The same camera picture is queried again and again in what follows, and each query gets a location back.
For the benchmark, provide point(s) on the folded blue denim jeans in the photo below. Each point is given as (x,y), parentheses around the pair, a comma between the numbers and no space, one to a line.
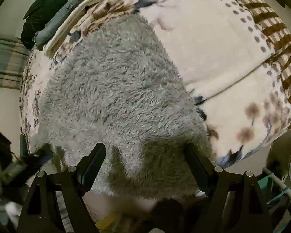
(50,29)

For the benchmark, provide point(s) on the cream folded cloth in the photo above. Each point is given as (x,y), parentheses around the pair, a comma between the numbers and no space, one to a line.
(54,43)

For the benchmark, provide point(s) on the teal metal rack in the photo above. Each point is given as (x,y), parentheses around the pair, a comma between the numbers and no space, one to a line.
(276,187)

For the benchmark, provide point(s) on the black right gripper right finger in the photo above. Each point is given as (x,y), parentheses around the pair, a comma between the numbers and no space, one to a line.
(235,202)

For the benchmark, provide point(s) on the grey fluffy fleece pant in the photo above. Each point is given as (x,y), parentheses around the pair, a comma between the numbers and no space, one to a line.
(119,88)

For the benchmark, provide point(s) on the cream floral patterned blanket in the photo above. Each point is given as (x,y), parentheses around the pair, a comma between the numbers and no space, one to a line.
(233,56)

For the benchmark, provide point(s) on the grey striped curtain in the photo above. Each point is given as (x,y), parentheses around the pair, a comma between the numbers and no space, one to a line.
(13,59)

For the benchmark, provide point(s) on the dark green folded garment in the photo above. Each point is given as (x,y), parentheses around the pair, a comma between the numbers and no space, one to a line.
(39,13)

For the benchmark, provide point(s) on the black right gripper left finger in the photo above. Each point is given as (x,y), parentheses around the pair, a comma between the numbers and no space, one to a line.
(41,213)

